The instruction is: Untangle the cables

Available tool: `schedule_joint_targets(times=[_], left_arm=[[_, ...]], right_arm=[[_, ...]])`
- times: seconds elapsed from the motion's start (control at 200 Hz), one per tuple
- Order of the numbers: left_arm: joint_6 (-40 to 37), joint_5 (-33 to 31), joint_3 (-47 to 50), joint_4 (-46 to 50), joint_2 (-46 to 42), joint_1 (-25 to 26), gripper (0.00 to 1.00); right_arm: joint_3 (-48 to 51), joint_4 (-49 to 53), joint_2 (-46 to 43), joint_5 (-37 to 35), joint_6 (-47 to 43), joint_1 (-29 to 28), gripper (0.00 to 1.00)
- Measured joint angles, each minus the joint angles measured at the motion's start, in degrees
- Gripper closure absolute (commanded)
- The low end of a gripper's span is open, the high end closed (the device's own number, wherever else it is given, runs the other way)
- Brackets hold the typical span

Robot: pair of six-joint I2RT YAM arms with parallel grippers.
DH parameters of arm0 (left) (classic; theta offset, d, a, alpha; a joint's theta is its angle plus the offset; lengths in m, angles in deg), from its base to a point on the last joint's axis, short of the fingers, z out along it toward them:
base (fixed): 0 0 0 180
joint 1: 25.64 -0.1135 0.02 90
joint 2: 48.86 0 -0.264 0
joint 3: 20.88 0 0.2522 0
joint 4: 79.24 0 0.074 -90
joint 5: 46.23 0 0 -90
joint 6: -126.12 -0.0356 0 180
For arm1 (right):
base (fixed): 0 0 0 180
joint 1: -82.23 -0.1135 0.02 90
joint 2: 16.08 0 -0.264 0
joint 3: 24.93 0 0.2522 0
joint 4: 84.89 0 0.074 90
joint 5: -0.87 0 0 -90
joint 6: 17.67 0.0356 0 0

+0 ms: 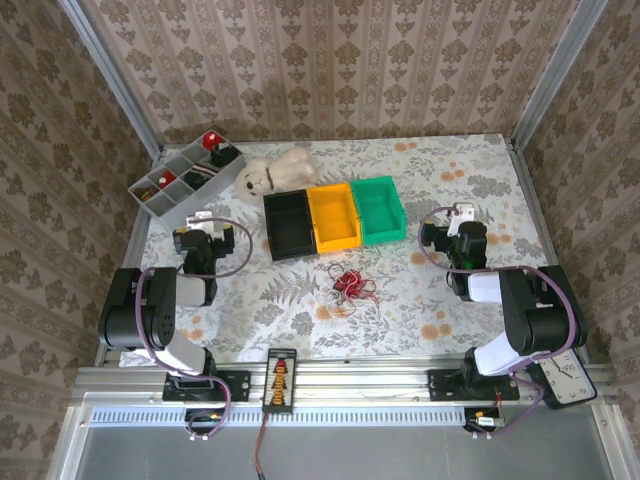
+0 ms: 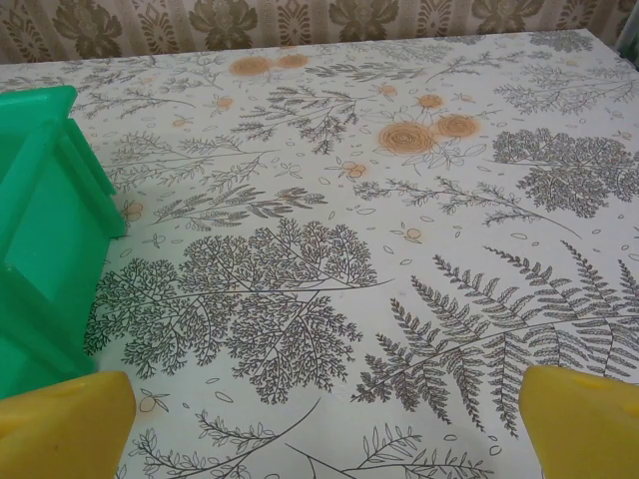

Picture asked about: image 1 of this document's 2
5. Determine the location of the brown thin cable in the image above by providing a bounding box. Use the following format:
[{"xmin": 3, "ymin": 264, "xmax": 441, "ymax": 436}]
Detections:
[{"xmin": 327, "ymin": 260, "xmax": 383, "ymax": 308}]

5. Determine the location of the red thin cable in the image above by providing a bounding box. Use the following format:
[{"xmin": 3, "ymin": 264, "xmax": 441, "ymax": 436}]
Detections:
[{"xmin": 332, "ymin": 269, "xmax": 369, "ymax": 304}]

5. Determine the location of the white thin cable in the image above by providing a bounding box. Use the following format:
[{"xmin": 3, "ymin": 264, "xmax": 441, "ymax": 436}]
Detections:
[{"xmin": 314, "ymin": 288, "xmax": 359, "ymax": 320}]

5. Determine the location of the grey compartment organizer tray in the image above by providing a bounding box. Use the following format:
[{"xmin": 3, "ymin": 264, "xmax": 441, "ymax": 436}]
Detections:
[{"xmin": 128, "ymin": 130, "xmax": 246, "ymax": 219}]

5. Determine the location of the black plastic bin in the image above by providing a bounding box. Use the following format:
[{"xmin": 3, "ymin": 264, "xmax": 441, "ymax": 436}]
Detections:
[{"xmin": 263, "ymin": 188, "xmax": 319, "ymax": 263}]

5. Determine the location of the green plastic bin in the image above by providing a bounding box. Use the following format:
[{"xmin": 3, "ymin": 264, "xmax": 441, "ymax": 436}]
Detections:
[{"xmin": 349, "ymin": 176, "xmax": 407, "ymax": 247}]

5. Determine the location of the black and white striped item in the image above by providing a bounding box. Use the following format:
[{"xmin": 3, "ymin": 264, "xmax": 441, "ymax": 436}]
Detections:
[{"xmin": 183, "ymin": 161, "xmax": 219, "ymax": 189}]

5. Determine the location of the floral tablecloth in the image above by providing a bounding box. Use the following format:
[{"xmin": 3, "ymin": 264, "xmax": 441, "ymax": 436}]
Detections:
[{"xmin": 115, "ymin": 133, "xmax": 572, "ymax": 362}]

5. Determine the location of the black small item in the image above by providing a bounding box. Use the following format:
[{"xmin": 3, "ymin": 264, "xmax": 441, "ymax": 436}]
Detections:
[{"xmin": 209, "ymin": 144, "xmax": 239, "ymax": 169}]

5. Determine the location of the white plush toy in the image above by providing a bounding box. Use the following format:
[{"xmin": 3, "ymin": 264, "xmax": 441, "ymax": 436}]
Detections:
[{"xmin": 234, "ymin": 146, "xmax": 319, "ymax": 199}]

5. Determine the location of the yellow plastic bin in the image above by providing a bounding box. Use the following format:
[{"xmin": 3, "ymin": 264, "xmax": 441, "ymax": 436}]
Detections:
[{"xmin": 306, "ymin": 182, "xmax": 363, "ymax": 254}]

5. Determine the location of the black power distribution board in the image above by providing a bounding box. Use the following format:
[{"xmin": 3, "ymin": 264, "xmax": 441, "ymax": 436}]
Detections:
[{"xmin": 262, "ymin": 348, "xmax": 299, "ymax": 414}]

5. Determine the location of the black framed white clock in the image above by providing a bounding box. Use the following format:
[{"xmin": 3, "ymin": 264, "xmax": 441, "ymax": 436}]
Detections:
[{"xmin": 537, "ymin": 348, "xmax": 599, "ymax": 412}]

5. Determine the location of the red and black power lead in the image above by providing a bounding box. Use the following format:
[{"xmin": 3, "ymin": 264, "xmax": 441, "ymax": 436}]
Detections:
[{"xmin": 253, "ymin": 412, "xmax": 270, "ymax": 477}]

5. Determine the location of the grey metal panel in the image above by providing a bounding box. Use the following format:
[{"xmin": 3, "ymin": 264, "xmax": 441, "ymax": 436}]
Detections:
[{"xmin": 62, "ymin": 423, "xmax": 619, "ymax": 480}]

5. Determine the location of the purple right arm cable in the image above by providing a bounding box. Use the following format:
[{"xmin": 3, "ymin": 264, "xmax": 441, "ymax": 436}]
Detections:
[{"xmin": 417, "ymin": 206, "xmax": 585, "ymax": 442}]

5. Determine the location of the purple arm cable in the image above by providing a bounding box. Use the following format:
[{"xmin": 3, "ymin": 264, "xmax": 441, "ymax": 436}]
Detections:
[
  {"xmin": 133, "ymin": 217, "xmax": 254, "ymax": 442},
  {"xmin": 417, "ymin": 206, "xmax": 585, "ymax": 442}
]

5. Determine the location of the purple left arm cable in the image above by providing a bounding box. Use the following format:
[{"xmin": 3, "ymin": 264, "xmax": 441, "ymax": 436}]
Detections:
[{"xmin": 133, "ymin": 217, "xmax": 254, "ymax": 442}]

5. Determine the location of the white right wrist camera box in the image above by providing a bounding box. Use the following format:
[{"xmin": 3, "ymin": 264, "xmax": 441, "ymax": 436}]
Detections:
[{"xmin": 447, "ymin": 202, "xmax": 476, "ymax": 237}]

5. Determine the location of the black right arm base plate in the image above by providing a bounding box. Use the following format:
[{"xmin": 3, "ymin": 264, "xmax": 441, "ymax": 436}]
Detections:
[{"xmin": 428, "ymin": 368, "xmax": 522, "ymax": 403}]

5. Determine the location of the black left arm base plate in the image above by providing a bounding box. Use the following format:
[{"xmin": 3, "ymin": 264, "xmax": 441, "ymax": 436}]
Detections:
[{"xmin": 162, "ymin": 368, "xmax": 252, "ymax": 403}]

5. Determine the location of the aluminium mounting rail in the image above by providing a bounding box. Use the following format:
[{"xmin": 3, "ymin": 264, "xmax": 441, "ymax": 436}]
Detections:
[{"xmin": 73, "ymin": 363, "xmax": 617, "ymax": 407}]

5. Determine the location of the aluminium frame post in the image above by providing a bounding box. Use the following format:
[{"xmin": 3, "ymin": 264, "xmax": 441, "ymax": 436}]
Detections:
[
  {"xmin": 58, "ymin": 0, "xmax": 165, "ymax": 157},
  {"xmin": 510, "ymin": 0, "xmax": 610, "ymax": 152}
]

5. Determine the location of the grey slotted cable duct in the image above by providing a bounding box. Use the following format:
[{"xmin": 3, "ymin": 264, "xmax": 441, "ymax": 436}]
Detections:
[{"xmin": 88, "ymin": 406, "xmax": 502, "ymax": 427}]

